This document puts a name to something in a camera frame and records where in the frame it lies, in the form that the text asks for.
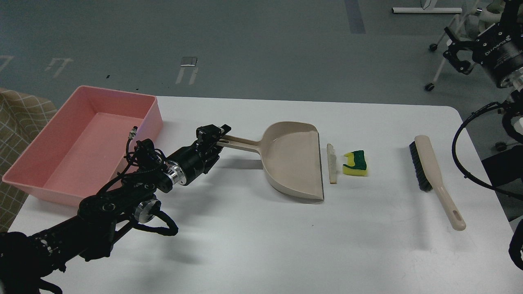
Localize white desk leg base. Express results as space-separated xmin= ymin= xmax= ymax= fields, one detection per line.
xmin=391 ymin=0 xmax=463 ymax=14

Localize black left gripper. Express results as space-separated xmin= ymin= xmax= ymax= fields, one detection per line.
xmin=166 ymin=124 xmax=231 ymax=186

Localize yellow green sponge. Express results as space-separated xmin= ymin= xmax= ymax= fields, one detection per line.
xmin=342 ymin=149 xmax=368 ymax=177

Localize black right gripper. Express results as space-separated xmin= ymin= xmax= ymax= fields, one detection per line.
xmin=443 ymin=0 xmax=523 ymax=89

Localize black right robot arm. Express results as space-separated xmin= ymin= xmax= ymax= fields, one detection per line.
xmin=443 ymin=0 xmax=523 ymax=200

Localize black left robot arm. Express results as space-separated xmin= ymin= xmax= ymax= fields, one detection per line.
xmin=1 ymin=125 xmax=231 ymax=294

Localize grey floor plate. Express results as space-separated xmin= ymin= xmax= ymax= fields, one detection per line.
xmin=180 ymin=56 xmax=198 ymax=67

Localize white office chair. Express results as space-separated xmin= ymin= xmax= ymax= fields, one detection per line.
xmin=419 ymin=0 xmax=507 ymax=152

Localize pink plastic bin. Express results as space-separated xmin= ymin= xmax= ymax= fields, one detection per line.
xmin=2 ymin=86 xmax=163 ymax=207

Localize beige plastic dustpan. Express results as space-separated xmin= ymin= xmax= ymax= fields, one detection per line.
xmin=217 ymin=121 xmax=324 ymax=203

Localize beige hand brush black bristles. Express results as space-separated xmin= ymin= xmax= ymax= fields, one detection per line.
xmin=409 ymin=135 xmax=467 ymax=232

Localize beige checkered cloth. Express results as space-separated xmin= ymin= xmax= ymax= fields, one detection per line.
xmin=0 ymin=89 xmax=57 ymax=232

